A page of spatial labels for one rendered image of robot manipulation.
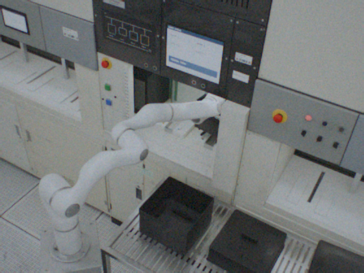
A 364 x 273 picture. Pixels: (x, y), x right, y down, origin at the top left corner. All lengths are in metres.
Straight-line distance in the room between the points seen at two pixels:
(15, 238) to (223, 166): 1.70
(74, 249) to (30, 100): 1.22
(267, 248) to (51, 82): 1.86
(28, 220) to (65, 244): 1.29
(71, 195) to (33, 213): 1.58
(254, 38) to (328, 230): 1.03
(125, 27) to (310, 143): 1.02
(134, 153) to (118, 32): 0.63
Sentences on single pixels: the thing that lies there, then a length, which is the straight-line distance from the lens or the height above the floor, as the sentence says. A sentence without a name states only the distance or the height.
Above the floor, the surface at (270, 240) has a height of 0.86.
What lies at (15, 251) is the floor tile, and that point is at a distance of 3.30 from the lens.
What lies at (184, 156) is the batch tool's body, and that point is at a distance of 2.53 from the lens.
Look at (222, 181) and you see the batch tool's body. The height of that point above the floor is 0.94.
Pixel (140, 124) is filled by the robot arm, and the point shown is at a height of 1.33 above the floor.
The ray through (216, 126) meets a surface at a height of 1.04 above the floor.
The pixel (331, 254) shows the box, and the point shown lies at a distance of 2.06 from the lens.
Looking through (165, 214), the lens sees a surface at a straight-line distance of 2.36.
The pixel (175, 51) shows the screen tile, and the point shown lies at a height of 1.56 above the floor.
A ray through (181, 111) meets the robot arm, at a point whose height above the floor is 1.31.
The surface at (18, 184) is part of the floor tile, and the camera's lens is 3.71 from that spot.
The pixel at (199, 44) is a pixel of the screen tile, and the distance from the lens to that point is 2.00.
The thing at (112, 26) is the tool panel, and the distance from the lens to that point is 2.26.
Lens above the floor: 2.59
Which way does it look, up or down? 41 degrees down
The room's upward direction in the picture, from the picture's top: 4 degrees clockwise
